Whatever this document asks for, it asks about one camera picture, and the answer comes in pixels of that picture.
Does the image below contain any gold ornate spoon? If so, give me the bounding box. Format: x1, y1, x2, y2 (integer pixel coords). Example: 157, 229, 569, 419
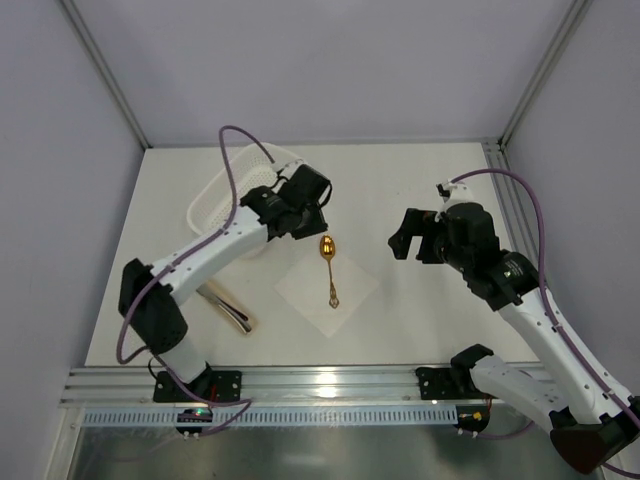
319, 235, 340, 309

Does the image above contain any white paper napkin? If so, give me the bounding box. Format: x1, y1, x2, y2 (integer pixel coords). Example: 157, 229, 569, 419
275, 246, 379, 338

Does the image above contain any silver table knife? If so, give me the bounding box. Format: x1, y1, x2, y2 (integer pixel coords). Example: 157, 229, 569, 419
197, 285, 252, 335

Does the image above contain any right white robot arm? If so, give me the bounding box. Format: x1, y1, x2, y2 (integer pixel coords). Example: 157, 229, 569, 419
388, 202, 639, 474

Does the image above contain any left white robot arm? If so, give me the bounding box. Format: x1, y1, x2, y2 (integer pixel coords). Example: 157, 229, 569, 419
118, 164, 332, 403

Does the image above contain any white perforated plastic basket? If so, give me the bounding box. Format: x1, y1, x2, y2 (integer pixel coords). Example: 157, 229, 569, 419
186, 143, 305, 236

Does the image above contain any beige wooden cutlery tray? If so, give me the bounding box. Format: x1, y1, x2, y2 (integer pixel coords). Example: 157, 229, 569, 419
197, 280, 255, 336

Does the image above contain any right black controller board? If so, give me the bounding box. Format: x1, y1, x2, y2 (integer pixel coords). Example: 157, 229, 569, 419
454, 411, 491, 439

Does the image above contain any black controller board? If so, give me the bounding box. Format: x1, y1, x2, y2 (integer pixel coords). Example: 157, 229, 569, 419
454, 411, 491, 439
175, 407, 213, 440

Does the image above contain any left black controller board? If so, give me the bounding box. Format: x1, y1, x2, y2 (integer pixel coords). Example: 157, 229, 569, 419
175, 407, 213, 440

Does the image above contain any right side aluminium rail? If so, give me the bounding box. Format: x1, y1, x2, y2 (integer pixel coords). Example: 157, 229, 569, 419
482, 138, 538, 268

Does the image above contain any aluminium rail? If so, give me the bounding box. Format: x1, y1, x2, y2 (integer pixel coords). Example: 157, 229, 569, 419
482, 138, 538, 268
60, 365, 423, 406

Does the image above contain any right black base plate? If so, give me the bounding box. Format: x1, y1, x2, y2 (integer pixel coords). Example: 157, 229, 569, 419
415, 367, 484, 400

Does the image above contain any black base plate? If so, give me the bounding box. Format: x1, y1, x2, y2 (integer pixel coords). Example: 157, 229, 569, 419
415, 367, 484, 400
153, 369, 243, 403

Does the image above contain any aluminium front rail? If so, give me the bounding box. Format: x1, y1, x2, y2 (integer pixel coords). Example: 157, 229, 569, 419
60, 365, 423, 406

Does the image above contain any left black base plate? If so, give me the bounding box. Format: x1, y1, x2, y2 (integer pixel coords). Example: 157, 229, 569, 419
153, 369, 243, 403

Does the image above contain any slotted grey cable duct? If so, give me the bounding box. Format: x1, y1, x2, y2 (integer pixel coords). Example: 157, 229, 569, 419
81, 404, 458, 428

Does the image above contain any left aluminium corner post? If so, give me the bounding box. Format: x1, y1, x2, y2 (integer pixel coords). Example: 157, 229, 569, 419
56, 0, 152, 150

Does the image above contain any aluminium corner post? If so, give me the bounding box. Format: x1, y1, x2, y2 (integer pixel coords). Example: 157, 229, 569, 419
499, 0, 593, 149
56, 0, 152, 150

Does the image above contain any right aluminium corner post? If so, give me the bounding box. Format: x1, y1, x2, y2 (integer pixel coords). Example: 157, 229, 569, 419
499, 0, 593, 149

